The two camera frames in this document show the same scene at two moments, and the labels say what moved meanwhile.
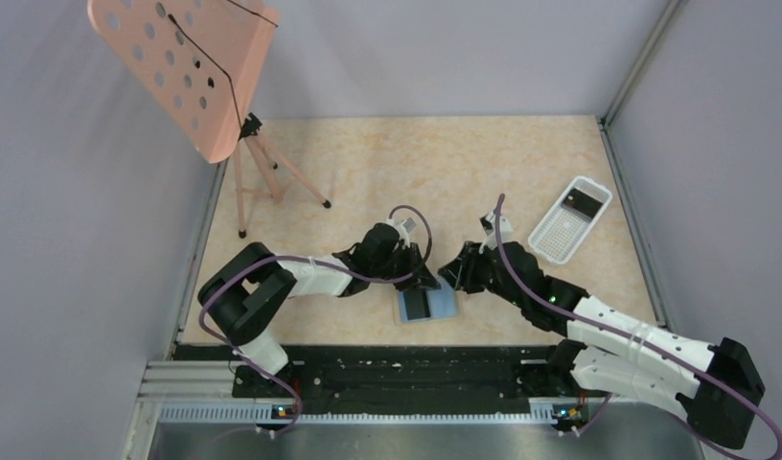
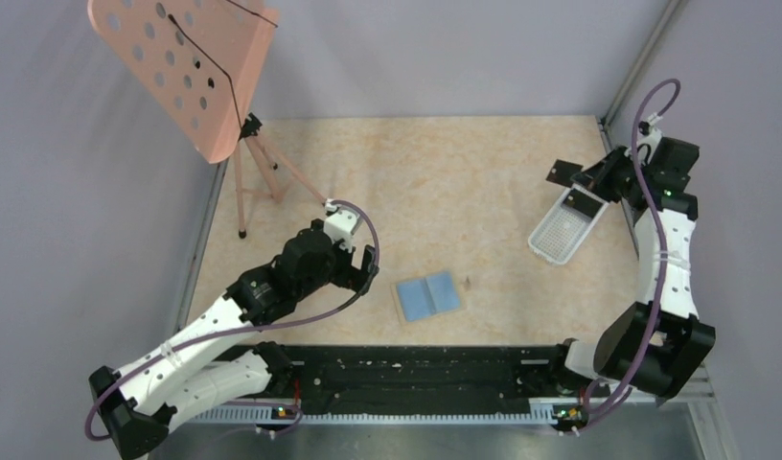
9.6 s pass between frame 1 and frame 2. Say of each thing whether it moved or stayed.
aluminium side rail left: stayed
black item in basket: stayed
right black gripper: moved
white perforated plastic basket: stayed
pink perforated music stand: stayed
